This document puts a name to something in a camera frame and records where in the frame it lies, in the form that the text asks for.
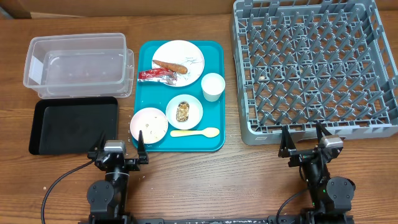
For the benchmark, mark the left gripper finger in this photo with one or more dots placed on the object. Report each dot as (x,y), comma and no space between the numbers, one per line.
(140,147)
(99,144)

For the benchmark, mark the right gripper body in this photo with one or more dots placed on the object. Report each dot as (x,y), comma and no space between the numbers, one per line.
(299,154)

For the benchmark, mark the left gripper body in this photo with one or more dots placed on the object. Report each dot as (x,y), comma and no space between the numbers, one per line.
(132,165)

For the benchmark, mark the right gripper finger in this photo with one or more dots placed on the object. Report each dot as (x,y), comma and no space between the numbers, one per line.
(286,141)
(322,132)

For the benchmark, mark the small white bowl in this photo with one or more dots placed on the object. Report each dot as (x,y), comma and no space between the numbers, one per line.
(195,112)

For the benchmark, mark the red snack wrapper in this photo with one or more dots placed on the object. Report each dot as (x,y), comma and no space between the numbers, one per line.
(161,75)

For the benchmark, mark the white paper cup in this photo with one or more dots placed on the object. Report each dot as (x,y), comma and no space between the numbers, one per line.
(213,86)

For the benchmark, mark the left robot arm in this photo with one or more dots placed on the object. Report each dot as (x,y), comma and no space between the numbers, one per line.
(107,198)

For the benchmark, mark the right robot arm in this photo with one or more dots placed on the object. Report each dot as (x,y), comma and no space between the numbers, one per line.
(331,196)

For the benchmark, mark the grey dishwasher rack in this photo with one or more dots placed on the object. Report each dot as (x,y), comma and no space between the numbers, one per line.
(303,62)

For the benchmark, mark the pink bowl with crumbs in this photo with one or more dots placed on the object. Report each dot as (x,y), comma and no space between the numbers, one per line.
(153,124)

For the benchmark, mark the black plastic tray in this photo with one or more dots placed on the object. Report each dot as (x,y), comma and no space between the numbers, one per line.
(72,125)

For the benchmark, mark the brown food scrap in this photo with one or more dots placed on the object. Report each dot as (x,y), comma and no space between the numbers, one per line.
(182,113)

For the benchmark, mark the yellow plastic spoon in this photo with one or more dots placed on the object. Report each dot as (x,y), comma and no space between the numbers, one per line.
(209,132)

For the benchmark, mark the clear plastic bin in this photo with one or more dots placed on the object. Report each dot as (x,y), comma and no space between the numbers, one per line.
(79,65)

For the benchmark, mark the teal serving tray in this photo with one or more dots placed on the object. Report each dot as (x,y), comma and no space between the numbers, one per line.
(157,95)

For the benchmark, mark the large white plate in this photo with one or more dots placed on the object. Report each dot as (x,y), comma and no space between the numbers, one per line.
(183,53)

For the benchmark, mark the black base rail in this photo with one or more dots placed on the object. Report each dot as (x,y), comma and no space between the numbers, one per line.
(217,221)

